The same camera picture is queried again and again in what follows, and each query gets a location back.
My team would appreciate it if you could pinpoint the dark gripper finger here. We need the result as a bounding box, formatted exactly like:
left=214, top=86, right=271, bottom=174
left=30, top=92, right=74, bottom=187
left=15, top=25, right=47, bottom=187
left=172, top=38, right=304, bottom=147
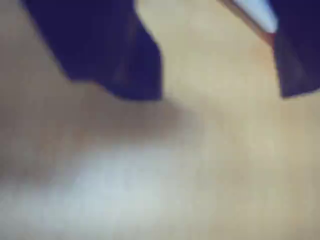
left=269, top=0, right=320, bottom=99
left=21, top=0, right=164, bottom=100

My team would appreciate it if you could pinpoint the white marker pen red cap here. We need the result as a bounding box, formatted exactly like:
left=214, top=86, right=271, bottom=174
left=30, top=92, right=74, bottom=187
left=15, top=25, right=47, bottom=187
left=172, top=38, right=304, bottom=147
left=216, top=0, right=279, bottom=49

